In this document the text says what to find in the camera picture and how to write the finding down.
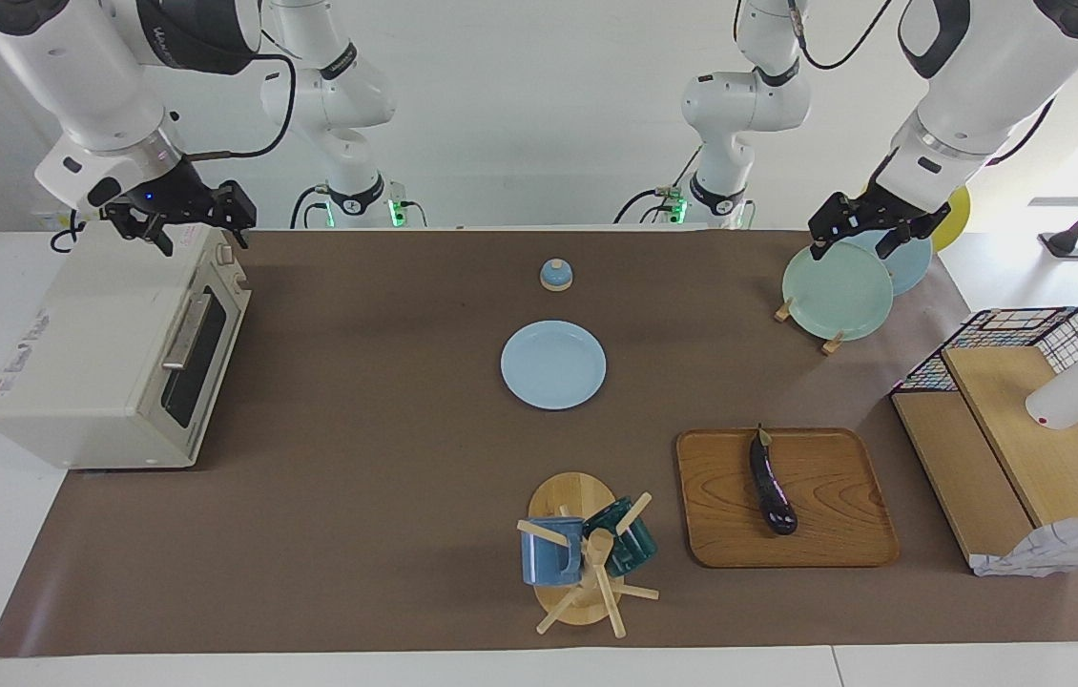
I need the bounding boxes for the glass oven door silver handle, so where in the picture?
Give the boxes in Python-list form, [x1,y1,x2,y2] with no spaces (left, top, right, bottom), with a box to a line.
[140,277,252,468]

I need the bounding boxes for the dark purple eggplant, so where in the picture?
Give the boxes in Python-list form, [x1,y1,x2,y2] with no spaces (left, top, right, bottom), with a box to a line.
[749,425,799,537]

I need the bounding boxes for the small light blue plate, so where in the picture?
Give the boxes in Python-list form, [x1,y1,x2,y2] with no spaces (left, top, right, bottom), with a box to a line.
[501,320,608,411]

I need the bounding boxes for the cream toaster oven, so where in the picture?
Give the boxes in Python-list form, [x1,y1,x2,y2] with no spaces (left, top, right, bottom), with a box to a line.
[0,221,252,470]

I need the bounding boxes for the large light blue plate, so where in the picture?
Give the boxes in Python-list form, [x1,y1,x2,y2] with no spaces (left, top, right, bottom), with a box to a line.
[844,229,934,297]

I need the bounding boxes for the pale green plate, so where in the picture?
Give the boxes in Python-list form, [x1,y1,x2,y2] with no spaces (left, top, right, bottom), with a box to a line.
[782,239,895,342]

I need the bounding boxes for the yellow plate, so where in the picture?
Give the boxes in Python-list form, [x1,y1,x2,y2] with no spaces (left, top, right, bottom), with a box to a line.
[930,186,971,252]

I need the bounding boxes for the wooden plate rack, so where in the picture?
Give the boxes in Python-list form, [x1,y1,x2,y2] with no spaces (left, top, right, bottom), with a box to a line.
[774,296,847,356]

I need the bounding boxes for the wooden step shelf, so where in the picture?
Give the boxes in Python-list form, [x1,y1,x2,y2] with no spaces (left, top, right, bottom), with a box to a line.
[892,345,1078,564]

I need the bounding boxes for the wooden serving tray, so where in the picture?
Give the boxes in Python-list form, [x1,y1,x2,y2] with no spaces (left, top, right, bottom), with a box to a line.
[675,427,901,570]

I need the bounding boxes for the brown table mat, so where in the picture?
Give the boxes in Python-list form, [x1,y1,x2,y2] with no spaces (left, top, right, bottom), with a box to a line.
[0,227,1078,659]

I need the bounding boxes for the wooden mug tree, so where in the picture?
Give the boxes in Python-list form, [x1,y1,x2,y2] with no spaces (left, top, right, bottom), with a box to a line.
[515,471,661,638]

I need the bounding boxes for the dark green mug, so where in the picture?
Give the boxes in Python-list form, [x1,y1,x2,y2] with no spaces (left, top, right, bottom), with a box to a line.
[582,496,658,577]

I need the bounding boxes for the blue mug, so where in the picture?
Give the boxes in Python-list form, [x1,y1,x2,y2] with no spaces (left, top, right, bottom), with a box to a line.
[521,516,586,587]

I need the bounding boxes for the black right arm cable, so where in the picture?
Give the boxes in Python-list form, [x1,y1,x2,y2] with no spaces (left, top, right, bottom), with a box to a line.
[184,50,299,160]

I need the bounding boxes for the black wire basket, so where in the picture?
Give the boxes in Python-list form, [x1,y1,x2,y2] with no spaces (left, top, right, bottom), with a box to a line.
[890,307,1078,579]

